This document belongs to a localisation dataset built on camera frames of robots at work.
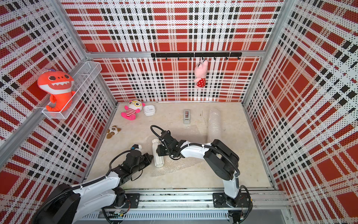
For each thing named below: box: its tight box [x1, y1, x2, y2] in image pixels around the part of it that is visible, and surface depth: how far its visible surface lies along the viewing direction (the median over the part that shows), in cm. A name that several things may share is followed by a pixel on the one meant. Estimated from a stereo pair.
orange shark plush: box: [37, 70, 76, 112], surface depth 64 cm
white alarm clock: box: [143, 104, 156, 117], surface depth 114 cm
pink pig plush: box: [193, 59, 209, 89], surface depth 96 cm
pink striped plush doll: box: [120, 99, 146, 121], surface depth 111 cm
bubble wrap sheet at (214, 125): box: [207, 108, 222, 144], surface depth 101 cm
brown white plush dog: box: [106, 125, 122, 140], surface depth 102 cm
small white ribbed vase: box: [151, 138, 165, 168], surface depth 87 cm
